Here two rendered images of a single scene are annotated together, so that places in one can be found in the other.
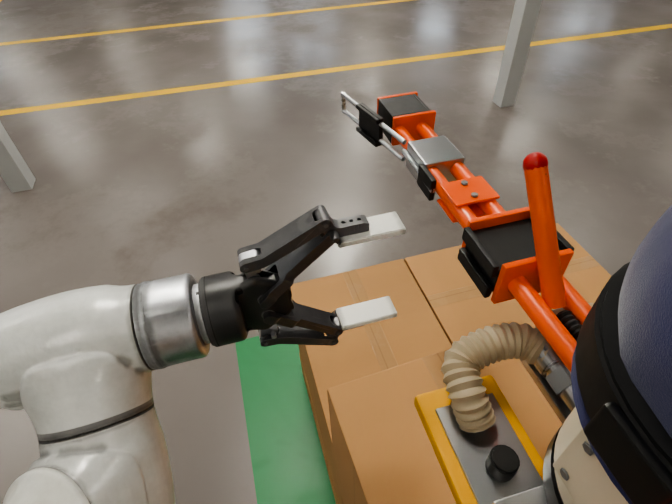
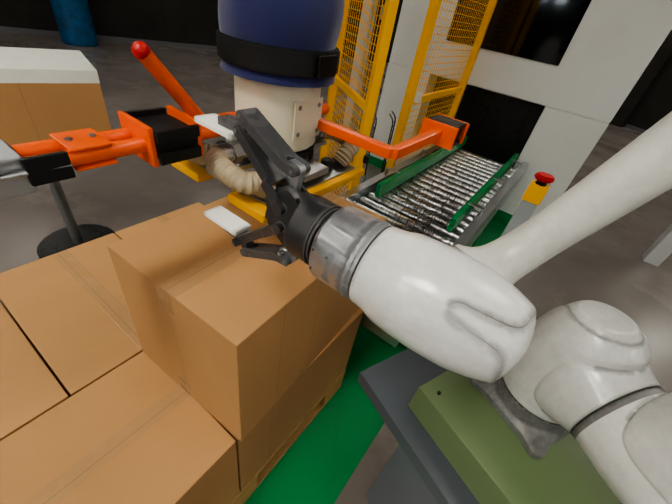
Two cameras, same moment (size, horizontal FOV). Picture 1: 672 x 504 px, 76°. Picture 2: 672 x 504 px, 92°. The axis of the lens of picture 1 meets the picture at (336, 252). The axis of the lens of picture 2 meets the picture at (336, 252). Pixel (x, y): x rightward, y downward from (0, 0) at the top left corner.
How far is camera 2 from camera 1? 0.62 m
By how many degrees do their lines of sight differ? 89
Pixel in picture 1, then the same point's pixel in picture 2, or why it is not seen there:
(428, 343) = (53, 431)
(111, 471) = not seen: hidden behind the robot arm
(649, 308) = (306, 16)
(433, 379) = (194, 286)
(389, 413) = (236, 300)
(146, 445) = not seen: hidden behind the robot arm
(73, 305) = (431, 246)
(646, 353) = (312, 31)
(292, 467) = not seen: outside the picture
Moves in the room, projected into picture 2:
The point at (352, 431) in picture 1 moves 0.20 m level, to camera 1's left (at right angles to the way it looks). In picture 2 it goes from (262, 314) to (325, 398)
